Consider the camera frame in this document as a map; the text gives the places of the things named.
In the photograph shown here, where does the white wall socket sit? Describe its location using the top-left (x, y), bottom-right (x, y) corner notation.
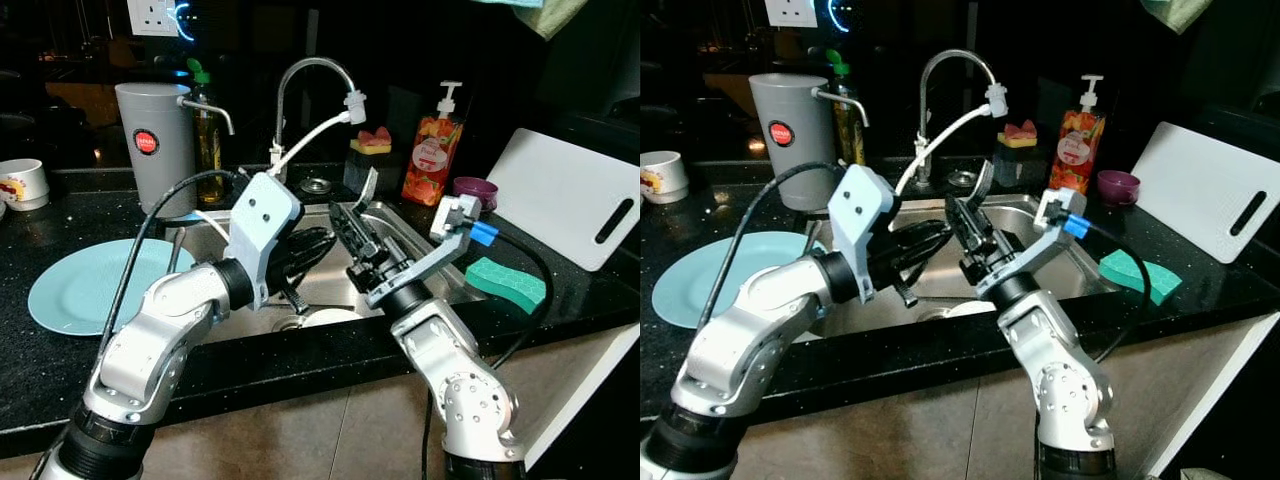
top-left (127, 0), bottom-right (179, 38)
top-left (765, 0), bottom-right (818, 29)

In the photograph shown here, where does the black right arm cable blue plug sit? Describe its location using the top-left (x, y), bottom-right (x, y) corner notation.
top-left (468, 222), bottom-right (557, 373)
top-left (1062, 213), bottom-right (1153, 366)

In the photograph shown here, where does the green sponge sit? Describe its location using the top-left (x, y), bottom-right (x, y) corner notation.
top-left (465, 256), bottom-right (548, 315)
top-left (1098, 249), bottom-right (1183, 306)

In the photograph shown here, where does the small purple bowl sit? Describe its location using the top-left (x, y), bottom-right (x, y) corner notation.
top-left (1096, 170), bottom-right (1142, 206)
top-left (452, 176), bottom-right (499, 211)

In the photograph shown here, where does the oil bottle with green cap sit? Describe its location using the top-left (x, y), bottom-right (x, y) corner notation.
top-left (825, 48), bottom-right (869, 167)
top-left (187, 58), bottom-right (227, 207)

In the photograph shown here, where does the teal round plate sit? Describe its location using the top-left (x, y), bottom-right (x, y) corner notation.
top-left (28, 238), bottom-right (197, 337)
top-left (652, 231), bottom-right (831, 330)

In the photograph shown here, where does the green hanging cloth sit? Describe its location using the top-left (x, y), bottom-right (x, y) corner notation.
top-left (470, 0), bottom-right (591, 41)
top-left (1140, 0), bottom-right (1216, 34)

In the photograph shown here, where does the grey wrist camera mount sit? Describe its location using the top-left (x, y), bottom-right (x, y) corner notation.
top-left (828, 163), bottom-right (898, 304)
top-left (365, 195), bottom-right (482, 307)
top-left (228, 172), bottom-right (304, 311)
top-left (975, 187), bottom-right (1087, 299)

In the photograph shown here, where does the stainless steel sink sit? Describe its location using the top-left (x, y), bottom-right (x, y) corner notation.
top-left (800, 193), bottom-right (1123, 337)
top-left (165, 200), bottom-right (493, 347)

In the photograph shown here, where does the black holder with yellow sponge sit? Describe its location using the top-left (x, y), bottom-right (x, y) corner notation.
top-left (343, 127), bottom-right (394, 197)
top-left (993, 120), bottom-right (1042, 187)

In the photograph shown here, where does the white faucet hose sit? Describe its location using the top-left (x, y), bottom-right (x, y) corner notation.
top-left (270, 90), bottom-right (368, 176)
top-left (893, 84), bottom-right (1009, 196)

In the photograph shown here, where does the chrome gooseneck faucet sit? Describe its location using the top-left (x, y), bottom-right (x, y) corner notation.
top-left (914, 48), bottom-right (1001, 188)
top-left (269, 57), bottom-right (358, 183)

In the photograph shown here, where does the white cup with colourful print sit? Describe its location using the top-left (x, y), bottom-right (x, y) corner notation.
top-left (640, 150), bottom-right (690, 205)
top-left (0, 158), bottom-right (51, 212)

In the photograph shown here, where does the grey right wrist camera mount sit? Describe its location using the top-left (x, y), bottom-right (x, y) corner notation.
top-left (365, 195), bottom-right (482, 307)
top-left (975, 187), bottom-right (1087, 299)

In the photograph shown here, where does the white cutting board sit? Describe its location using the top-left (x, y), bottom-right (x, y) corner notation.
top-left (485, 128), bottom-right (641, 273)
top-left (1130, 121), bottom-right (1280, 265)

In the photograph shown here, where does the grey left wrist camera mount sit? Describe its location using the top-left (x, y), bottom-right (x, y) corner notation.
top-left (228, 172), bottom-right (304, 311)
top-left (828, 163), bottom-right (898, 304)

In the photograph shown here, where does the orange soap pump bottle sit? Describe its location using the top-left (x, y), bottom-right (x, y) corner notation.
top-left (402, 81), bottom-right (466, 207)
top-left (1048, 75), bottom-right (1108, 196)

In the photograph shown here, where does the grey canister with red logo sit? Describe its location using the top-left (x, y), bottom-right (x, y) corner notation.
top-left (749, 73), bottom-right (837, 213)
top-left (115, 82), bottom-right (198, 217)

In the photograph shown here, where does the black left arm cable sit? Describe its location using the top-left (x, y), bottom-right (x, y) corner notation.
top-left (98, 168), bottom-right (247, 353)
top-left (697, 161), bottom-right (851, 331)

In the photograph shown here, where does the small chrome tap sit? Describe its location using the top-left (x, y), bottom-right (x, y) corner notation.
top-left (178, 96), bottom-right (236, 136)
top-left (812, 87), bottom-right (871, 128)

